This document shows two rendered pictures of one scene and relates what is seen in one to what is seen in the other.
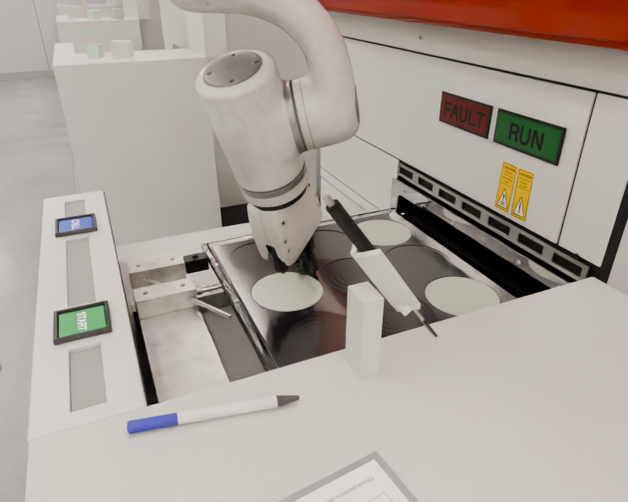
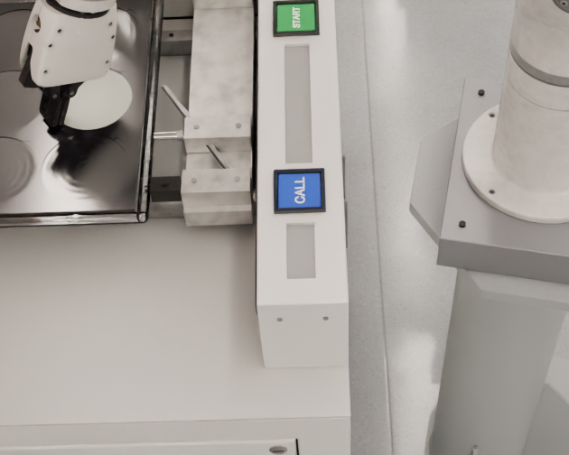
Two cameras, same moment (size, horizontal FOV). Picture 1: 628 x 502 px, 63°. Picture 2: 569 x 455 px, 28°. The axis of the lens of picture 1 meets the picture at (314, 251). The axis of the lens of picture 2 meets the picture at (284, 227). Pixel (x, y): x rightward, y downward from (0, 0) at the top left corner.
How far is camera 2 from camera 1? 163 cm
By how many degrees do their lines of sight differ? 93
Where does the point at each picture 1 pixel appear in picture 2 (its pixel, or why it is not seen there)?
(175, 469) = not seen: outside the picture
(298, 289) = (79, 97)
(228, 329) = (160, 168)
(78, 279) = (299, 88)
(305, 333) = not seen: hidden behind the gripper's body
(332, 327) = not seen: hidden behind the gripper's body
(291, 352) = (133, 24)
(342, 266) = (7, 120)
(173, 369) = (233, 58)
